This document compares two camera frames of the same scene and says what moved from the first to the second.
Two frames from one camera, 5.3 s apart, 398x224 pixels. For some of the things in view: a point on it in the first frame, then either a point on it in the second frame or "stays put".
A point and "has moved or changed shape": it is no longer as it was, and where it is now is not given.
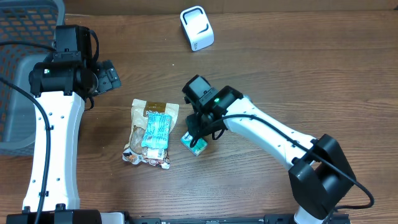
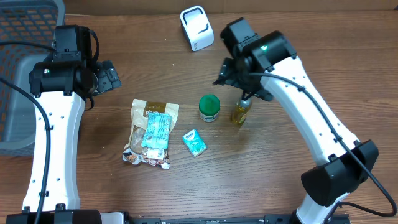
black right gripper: [204, 132] → [232, 77]
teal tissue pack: [198, 149] stays put
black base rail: [267, 219] stays put
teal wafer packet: [157, 131] stays put
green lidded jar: [194, 121] has moved or changed shape
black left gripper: [107, 76] stays put
